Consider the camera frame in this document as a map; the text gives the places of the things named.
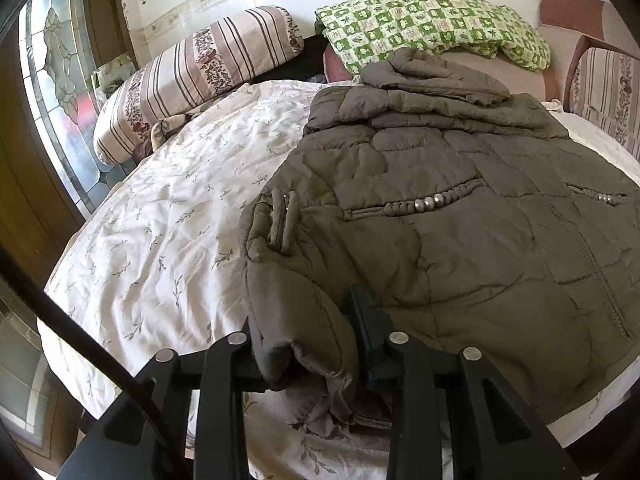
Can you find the wooden chair frame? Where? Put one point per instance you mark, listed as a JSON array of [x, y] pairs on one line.
[[575, 67]]

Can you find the striped floral chair cushion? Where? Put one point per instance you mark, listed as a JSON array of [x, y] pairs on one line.
[[610, 90]]

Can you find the striped floral bolster pillow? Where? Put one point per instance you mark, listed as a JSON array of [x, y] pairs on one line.
[[200, 65]]

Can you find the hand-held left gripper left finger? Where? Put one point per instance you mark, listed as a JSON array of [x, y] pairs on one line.
[[225, 360]]

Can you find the dark cloth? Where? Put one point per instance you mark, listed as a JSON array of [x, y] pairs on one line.
[[305, 57]]

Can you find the grey-brown puffer jacket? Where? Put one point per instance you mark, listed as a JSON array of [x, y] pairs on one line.
[[450, 240]]

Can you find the green checkered pillow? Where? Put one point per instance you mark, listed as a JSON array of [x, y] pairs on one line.
[[425, 20]]

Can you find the white leaf-print duvet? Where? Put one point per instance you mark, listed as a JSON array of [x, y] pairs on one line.
[[165, 240]]

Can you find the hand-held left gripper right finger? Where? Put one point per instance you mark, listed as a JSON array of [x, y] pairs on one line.
[[370, 345]]

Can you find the stained glass window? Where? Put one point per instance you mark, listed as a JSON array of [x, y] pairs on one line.
[[55, 60]]

